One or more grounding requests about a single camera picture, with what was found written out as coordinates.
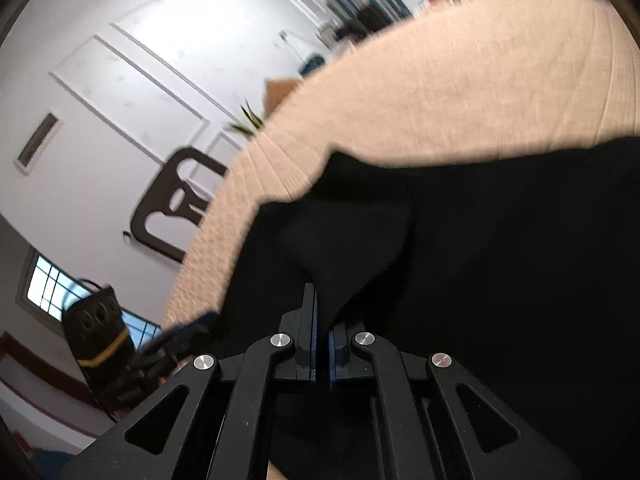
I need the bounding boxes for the beige quilted blanket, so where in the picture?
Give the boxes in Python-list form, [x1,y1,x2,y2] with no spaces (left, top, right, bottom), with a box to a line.
[160,0,640,331]

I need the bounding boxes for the black pants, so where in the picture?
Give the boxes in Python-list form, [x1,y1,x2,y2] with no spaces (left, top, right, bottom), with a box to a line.
[215,135,640,480]

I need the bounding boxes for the dark wooden chair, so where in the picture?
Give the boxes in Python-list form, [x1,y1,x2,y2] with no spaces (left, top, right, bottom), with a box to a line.
[130,146,231,265]

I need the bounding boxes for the wall vent panel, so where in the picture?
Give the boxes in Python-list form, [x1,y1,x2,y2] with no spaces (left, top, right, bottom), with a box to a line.
[14,111,62,175]

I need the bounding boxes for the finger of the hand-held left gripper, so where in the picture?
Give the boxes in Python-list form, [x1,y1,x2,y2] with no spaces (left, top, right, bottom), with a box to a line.
[135,332,203,367]
[165,310,222,341]

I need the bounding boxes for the brown cardboard box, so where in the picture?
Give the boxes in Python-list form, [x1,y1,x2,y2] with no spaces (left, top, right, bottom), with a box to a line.
[265,77,299,117]

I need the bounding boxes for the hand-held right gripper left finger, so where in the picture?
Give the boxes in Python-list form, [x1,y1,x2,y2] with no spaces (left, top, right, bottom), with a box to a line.
[60,282,318,480]

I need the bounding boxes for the green potted plant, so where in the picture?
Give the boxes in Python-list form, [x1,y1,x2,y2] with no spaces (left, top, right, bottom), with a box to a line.
[227,100,264,139]

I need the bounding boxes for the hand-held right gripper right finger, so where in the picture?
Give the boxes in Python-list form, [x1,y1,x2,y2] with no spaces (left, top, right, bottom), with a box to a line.
[327,322,583,480]

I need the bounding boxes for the small grid window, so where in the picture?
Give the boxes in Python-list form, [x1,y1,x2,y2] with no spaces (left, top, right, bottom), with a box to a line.
[22,254,162,343]

